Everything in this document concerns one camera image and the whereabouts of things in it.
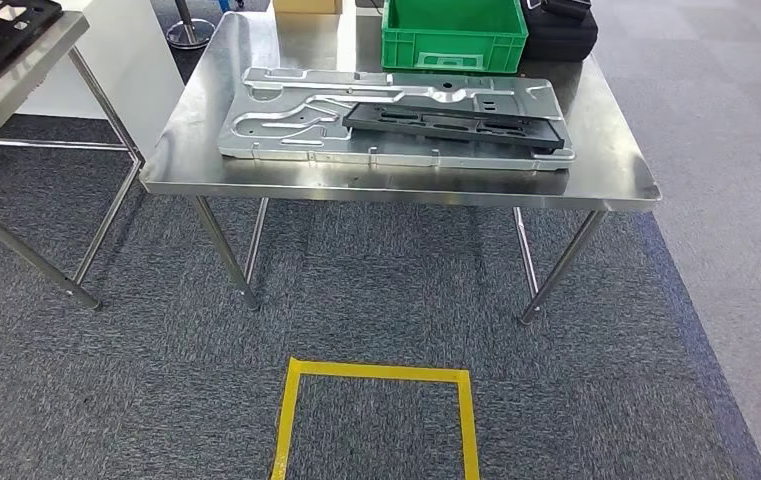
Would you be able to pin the stainless steel side table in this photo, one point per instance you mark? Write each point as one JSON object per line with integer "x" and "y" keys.
{"x": 22, "y": 60}

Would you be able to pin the metal barrier stanchion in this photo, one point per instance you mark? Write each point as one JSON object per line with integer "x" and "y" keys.
{"x": 191, "y": 33}

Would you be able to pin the stainless steel workbench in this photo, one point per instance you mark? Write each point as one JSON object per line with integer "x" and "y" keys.
{"x": 221, "y": 169}

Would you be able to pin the black carrying case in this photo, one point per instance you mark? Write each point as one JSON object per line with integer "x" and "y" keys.
{"x": 559, "y": 36}

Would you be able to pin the stamped sheet metal panel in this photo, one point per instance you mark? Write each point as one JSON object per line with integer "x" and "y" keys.
{"x": 274, "y": 132}

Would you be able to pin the green plastic crate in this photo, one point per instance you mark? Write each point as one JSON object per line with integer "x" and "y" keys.
{"x": 453, "y": 33}

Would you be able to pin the white cabinet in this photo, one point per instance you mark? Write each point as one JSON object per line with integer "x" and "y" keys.
{"x": 135, "y": 66}

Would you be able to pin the cardboard box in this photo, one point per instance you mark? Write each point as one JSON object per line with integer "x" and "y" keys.
{"x": 307, "y": 5}

